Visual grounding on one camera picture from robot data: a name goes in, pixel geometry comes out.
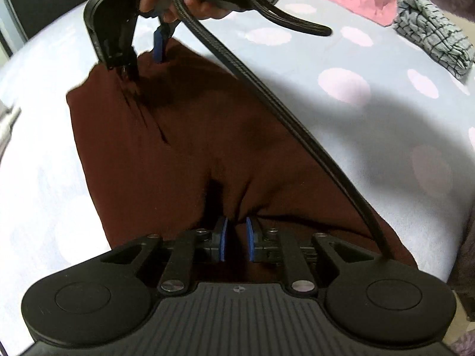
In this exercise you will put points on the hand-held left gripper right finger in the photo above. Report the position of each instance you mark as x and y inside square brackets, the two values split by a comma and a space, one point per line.
[250, 241]

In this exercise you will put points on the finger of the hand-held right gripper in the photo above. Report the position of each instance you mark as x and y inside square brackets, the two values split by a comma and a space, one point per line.
[159, 46]
[128, 71]

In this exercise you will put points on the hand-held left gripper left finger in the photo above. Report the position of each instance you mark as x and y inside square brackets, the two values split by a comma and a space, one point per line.
[222, 241]

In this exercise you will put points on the maroon shirt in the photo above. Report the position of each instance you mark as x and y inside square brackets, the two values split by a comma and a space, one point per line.
[185, 137]

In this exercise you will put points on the black sliding wardrobe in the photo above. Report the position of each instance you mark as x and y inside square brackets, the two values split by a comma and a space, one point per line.
[44, 0]

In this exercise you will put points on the off-white soft garment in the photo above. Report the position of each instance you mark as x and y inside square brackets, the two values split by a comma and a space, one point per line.
[7, 126]

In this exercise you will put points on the grey checked garment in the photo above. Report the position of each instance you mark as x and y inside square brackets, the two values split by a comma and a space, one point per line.
[430, 33]

